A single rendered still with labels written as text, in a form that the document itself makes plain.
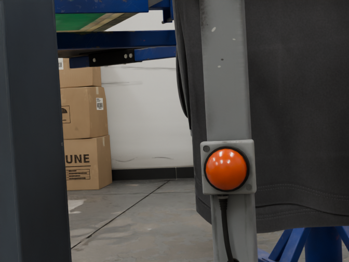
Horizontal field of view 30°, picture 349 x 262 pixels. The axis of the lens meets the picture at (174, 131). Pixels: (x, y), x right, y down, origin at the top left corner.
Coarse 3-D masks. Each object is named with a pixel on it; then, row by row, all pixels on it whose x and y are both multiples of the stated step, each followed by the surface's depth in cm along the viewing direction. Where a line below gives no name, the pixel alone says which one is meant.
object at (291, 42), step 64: (192, 0) 90; (256, 0) 88; (320, 0) 86; (192, 64) 90; (256, 64) 90; (320, 64) 87; (192, 128) 92; (256, 128) 91; (320, 128) 88; (256, 192) 91; (320, 192) 88
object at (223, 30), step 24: (216, 0) 61; (240, 0) 61; (216, 24) 61; (240, 24) 61; (216, 48) 61; (240, 48) 61; (216, 72) 61; (240, 72) 61; (216, 96) 61; (240, 96) 61; (216, 120) 62; (240, 120) 61; (216, 144) 60; (240, 144) 60; (216, 192) 61; (240, 192) 60; (216, 216) 62; (240, 216) 62; (216, 240) 62; (240, 240) 62
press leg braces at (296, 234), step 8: (288, 232) 241; (296, 232) 209; (304, 232) 209; (344, 232) 206; (280, 240) 247; (288, 240) 209; (296, 240) 207; (304, 240) 209; (344, 240) 207; (280, 248) 248; (288, 248) 206; (296, 248) 205; (272, 256) 255; (280, 256) 252; (288, 256) 204; (296, 256) 205
